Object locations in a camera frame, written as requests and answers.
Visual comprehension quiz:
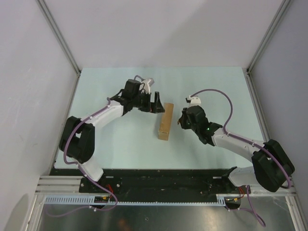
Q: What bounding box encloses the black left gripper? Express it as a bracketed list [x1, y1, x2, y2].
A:
[132, 90, 165, 114]

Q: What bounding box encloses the brown cardboard express box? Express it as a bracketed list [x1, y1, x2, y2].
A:
[158, 103, 174, 141]

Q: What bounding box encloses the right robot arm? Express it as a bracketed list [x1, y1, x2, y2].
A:
[178, 106, 295, 193]

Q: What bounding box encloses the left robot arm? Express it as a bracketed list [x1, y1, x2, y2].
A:
[59, 76, 165, 193]

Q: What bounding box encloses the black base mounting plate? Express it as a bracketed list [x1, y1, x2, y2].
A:
[49, 168, 241, 203]

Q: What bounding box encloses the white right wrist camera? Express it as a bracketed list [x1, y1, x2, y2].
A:
[185, 96, 201, 108]

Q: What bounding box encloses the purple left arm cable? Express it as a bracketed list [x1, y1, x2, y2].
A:
[45, 75, 145, 218]

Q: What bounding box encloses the right aluminium frame post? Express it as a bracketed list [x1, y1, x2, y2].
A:
[245, 0, 295, 76]

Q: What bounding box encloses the aluminium frame post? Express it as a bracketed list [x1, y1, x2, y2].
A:
[245, 0, 295, 76]
[36, 0, 81, 77]

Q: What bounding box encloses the aluminium front rail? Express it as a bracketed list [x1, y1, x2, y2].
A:
[35, 175, 84, 195]

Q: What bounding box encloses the left aluminium frame post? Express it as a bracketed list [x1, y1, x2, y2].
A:
[36, 0, 81, 77]

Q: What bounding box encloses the slotted cable duct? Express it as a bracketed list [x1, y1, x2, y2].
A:
[44, 194, 241, 205]

